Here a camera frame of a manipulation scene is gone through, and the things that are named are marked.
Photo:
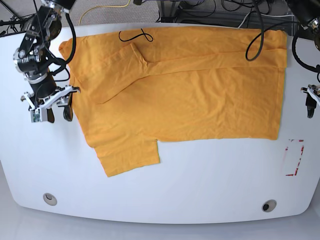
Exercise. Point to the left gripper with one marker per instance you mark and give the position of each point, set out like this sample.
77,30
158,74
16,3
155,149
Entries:
312,99

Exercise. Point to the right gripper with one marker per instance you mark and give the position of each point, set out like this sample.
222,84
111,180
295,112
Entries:
62,97

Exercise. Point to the yellow T-shirt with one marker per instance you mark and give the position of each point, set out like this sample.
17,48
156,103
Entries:
188,83

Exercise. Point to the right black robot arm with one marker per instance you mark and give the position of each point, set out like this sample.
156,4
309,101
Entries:
39,65

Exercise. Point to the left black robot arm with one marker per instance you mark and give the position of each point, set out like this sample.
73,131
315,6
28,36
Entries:
307,12

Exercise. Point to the red tape rectangle marking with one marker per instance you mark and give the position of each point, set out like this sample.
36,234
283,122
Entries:
293,156

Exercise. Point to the left table grommet hole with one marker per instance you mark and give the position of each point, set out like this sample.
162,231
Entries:
50,199

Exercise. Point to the table grommet hole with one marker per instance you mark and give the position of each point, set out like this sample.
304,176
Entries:
50,199
269,206

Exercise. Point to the right table grommet hole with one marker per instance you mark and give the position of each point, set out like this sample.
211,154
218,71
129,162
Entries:
269,206

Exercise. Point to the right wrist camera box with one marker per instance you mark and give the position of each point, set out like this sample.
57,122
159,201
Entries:
38,115

